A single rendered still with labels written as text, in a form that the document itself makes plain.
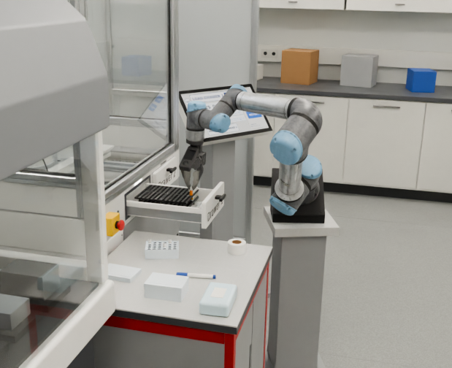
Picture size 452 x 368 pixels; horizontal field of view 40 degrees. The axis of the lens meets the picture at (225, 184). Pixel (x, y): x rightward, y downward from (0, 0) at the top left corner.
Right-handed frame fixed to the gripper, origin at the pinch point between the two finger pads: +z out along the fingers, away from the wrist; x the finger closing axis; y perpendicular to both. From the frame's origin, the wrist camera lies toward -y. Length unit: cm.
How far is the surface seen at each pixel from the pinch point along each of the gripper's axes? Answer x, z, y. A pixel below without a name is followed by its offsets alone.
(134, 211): 18.8, 8.7, -14.0
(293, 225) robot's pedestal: -42.1, 15.6, 14.6
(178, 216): 0.2, 7.8, -13.4
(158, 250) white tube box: 0.0, 12.9, -34.4
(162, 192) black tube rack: 12.4, 4.3, -0.2
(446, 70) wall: -116, -6, 366
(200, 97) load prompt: 25, -18, 83
